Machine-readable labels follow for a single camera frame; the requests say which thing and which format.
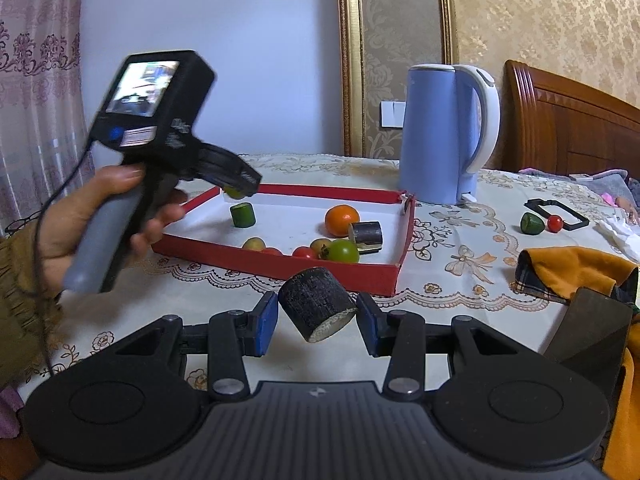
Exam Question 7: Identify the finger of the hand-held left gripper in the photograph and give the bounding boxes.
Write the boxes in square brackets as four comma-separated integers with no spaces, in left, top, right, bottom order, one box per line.
[196,166,252,199]
[201,141,264,196]

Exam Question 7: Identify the black eyeglasses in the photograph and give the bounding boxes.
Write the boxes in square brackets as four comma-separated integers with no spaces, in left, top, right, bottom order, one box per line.
[4,214,42,235]

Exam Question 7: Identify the pink cloth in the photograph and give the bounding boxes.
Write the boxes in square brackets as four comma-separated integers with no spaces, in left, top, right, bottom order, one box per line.
[602,191,640,226]

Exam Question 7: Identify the blue electric kettle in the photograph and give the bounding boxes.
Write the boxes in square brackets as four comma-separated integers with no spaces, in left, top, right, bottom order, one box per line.
[397,63,501,206]

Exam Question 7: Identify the dark olive cloth strip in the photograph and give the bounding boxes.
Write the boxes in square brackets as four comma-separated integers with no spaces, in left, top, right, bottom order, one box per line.
[544,287,635,401]

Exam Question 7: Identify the orange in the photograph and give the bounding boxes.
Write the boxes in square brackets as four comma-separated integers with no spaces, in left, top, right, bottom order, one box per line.
[325,204,361,237]

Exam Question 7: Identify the person's left hand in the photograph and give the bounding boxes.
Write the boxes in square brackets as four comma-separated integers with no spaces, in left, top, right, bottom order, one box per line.
[36,162,189,291]

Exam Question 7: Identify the green cucumber piece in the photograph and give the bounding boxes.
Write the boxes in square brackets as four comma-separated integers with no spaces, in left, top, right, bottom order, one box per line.
[230,202,257,228]

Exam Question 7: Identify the black rectangular frame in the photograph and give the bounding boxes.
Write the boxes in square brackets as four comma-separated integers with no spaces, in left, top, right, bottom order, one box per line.
[523,200,590,231]

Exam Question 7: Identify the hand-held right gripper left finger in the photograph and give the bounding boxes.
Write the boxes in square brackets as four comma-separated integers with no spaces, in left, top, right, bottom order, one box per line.
[95,291,279,402]

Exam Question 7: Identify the orange cloth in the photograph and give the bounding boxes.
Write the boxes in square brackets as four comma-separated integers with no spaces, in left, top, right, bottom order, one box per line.
[515,246,640,480]

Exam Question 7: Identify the grey blanket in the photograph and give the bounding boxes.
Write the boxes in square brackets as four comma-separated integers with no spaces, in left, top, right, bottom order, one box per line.
[520,167,640,211]

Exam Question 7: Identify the person's left forearm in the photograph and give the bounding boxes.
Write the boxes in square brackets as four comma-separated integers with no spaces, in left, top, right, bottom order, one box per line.
[0,220,65,392]

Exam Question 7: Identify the white wall switch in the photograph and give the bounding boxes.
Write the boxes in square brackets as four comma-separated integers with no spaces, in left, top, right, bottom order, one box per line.
[380,101,407,128]

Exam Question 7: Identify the large green tomato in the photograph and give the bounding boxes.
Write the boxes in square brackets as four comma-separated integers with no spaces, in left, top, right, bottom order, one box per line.
[327,240,360,264]

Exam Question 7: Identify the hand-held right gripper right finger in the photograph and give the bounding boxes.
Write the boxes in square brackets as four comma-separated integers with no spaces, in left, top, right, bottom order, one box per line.
[356,292,548,402]

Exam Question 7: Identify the gold framed wall panel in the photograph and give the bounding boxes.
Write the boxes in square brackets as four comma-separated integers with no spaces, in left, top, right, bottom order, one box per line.
[335,0,458,159]

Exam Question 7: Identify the pink patterned curtain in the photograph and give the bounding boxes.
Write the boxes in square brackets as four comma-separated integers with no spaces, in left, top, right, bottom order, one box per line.
[0,0,96,233]

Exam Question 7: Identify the red shallow box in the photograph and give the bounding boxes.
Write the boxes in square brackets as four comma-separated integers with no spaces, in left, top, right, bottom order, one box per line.
[151,183,417,296]

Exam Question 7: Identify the white tissue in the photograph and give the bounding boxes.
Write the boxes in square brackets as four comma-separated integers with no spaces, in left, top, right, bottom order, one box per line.
[595,217,640,261]

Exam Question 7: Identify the cream lace tablecloth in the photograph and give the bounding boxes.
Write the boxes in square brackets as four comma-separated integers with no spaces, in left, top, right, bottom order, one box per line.
[0,152,640,411]

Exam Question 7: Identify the wooden headboard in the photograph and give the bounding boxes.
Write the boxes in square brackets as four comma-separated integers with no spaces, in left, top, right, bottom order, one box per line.
[500,59,640,178]

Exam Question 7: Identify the dark eggplant piece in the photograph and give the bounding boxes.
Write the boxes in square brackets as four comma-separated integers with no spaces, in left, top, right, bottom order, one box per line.
[348,221,384,253]
[277,267,358,344]

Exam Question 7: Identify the black cable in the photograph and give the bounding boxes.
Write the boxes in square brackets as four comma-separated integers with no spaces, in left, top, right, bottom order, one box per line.
[31,132,96,378]

